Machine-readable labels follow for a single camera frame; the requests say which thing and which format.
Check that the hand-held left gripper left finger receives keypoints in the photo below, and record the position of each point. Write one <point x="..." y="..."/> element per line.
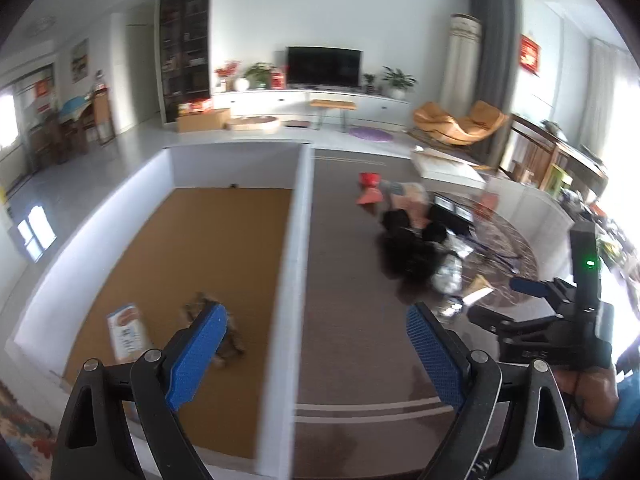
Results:
<point x="197" y="355"/>

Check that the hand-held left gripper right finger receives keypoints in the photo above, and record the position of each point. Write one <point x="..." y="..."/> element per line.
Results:
<point x="435" y="360"/>

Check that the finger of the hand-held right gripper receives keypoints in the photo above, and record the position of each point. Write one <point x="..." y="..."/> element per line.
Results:
<point x="530" y="287"/>
<point x="487" y="317"/>

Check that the black box with white windows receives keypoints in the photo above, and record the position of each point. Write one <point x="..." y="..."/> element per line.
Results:
<point x="452" y="212"/>

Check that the large white storage box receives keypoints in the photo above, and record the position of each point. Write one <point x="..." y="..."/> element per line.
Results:
<point x="295" y="260"/>

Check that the person's right forearm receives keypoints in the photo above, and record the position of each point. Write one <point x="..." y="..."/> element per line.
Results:
<point x="617" y="440"/>

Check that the person's right hand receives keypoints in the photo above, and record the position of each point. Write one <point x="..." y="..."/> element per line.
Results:
<point x="595" y="392"/>

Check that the tan card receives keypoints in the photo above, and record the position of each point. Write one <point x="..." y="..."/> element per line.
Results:
<point x="479" y="290"/>

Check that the brown tabby patterned item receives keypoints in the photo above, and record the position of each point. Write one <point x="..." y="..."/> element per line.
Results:
<point x="235" y="345"/>

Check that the silver foil packet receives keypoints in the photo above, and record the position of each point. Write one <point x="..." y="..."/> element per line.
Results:
<point x="450" y="272"/>

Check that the white plastic bin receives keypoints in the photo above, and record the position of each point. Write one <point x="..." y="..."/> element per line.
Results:
<point x="530" y="215"/>

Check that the white printed card packet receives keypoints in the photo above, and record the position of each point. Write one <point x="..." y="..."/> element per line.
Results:
<point x="127" y="330"/>

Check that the wooden side cabinet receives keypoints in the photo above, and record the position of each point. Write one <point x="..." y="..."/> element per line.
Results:
<point x="540" y="150"/>

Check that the tan phone case in sleeve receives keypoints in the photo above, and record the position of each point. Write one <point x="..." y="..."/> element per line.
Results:
<point x="410" y="200"/>

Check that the flat white box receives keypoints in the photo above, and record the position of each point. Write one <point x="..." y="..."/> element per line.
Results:
<point x="447" y="167"/>

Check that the orange lounge chair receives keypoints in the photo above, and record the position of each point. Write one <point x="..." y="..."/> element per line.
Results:
<point x="470" y="127"/>

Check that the red foil packet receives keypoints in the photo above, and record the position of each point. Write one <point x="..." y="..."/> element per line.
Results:
<point x="369" y="180"/>

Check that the patterned rug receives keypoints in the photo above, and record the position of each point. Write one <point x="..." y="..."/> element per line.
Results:
<point x="17" y="425"/>

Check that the white sheer curtain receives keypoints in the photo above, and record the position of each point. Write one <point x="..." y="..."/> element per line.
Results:
<point x="612" y="95"/>

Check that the purple round mat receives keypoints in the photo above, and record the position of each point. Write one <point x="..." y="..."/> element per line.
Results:
<point x="370" y="134"/>

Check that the white standing air conditioner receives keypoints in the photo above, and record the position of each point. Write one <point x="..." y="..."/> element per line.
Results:
<point x="462" y="65"/>

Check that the cardboard box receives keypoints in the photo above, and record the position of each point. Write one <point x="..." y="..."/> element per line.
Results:
<point x="202" y="121"/>

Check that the white television cabinet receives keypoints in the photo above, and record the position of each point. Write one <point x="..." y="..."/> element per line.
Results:
<point x="380" y="107"/>

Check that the round beige cat scratcher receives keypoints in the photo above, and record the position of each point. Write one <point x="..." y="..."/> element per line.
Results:
<point x="251" y="124"/>

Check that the grey curtain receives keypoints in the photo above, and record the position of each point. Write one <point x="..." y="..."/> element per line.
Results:
<point x="495" y="45"/>

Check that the large leafy potted plant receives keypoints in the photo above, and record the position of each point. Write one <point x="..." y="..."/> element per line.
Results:
<point x="398" y="80"/>

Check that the red snack boxes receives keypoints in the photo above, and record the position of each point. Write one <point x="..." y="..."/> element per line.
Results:
<point x="196" y="106"/>

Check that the small dark floor mat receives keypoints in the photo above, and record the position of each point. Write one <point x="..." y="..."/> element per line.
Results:
<point x="296" y="122"/>

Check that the small potted plant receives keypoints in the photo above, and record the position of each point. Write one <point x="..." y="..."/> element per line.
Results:
<point x="369" y="81"/>

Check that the wooden bench with metal legs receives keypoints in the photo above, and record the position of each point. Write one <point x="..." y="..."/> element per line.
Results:
<point x="332" y="105"/>

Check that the dining table with chairs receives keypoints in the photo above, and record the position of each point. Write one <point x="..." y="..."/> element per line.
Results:
<point x="70" y="120"/>

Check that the white round vase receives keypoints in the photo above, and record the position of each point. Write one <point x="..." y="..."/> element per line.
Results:
<point x="241" y="84"/>

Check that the red gift box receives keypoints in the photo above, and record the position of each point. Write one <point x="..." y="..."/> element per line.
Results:
<point x="278" y="80"/>

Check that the red flower arrangement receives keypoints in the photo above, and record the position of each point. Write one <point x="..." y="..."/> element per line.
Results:
<point x="227" y="70"/>

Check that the green potted plant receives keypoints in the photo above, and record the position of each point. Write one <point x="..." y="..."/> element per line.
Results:
<point x="259" y="74"/>

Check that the black television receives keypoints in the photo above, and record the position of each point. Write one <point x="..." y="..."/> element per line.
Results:
<point x="324" y="66"/>

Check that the dark tall bookcase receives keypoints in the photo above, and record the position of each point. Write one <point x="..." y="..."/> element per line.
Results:
<point x="185" y="45"/>

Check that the red wall hanging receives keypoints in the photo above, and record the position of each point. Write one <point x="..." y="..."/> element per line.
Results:
<point x="531" y="55"/>

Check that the framed wall painting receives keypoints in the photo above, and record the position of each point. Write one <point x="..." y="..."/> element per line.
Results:
<point x="79" y="60"/>

